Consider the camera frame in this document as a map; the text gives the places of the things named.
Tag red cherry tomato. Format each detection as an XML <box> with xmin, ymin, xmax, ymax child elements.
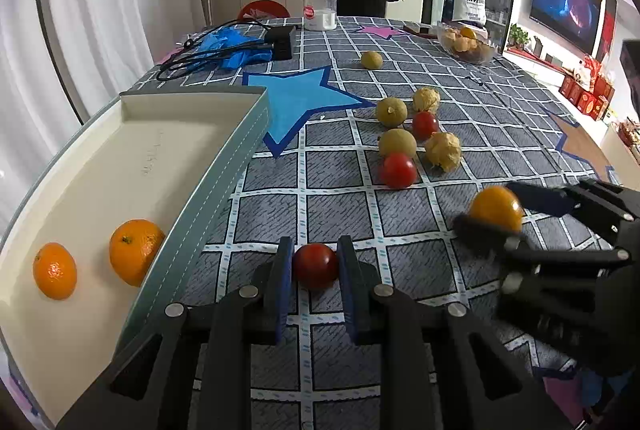
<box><xmin>293</xmin><ymin>244</ymin><xmax>340</xmax><ymax>291</ymax></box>

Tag red plastic stool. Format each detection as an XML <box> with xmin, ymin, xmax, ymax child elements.
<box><xmin>238</xmin><ymin>0</ymin><xmax>291</xmax><ymax>20</ymax></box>

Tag white shopping bag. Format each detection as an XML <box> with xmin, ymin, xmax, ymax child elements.
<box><xmin>452</xmin><ymin>0</ymin><xmax>486</xmax><ymax>26</ymax></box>

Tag large orange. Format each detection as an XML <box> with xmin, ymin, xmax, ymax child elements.
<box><xmin>108</xmin><ymin>219</ymin><xmax>165</xmax><ymax>287</ymax></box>

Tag grey checked tablecloth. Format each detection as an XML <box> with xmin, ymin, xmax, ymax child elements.
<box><xmin>134</xmin><ymin>18</ymin><xmax>614</xmax><ymax>316</ymax></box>

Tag black cable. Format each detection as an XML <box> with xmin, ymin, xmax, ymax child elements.
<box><xmin>155</xmin><ymin>18</ymin><xmax>274</xmax><ymax>84</ymax></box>

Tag white tray with teal rim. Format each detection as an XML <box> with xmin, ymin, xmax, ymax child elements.
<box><xmin>1</xmin><ymin>86</ymin><xmax>270</xmax><ymax>429</ymax></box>

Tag black power adapter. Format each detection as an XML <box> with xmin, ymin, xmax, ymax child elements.
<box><xmin>264</xmin><ymin>25</ymin><xmax>296</xmax><ymax>62</ymax></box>

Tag wall television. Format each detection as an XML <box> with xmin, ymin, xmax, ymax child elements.
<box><xmin>529</xmin><ymin>0</ymin><xmax>601</xmax><ymax>54</ymax></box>

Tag far green lime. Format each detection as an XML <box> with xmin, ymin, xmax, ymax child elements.
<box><xmin>360</xmin><ymin>51</ymin><xmax>384</xmax><ymax>70</ymax></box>

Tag black phone on table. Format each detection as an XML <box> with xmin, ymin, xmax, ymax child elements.
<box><xmin>402</xmin><ymin>22</ymin><xmax>437</xmax><ymax>39</ymax></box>

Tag glass fruit bowl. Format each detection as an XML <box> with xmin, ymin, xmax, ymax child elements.
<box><xmin>436</xmin><ymin>23</ymin><xmax>497</xmax><ymax>65</ymax></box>

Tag white curtain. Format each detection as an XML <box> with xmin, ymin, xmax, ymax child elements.
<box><xmin>1</xmin><ymin>0</ymin><xmax>205</xmax><ymax>222</ymax></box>

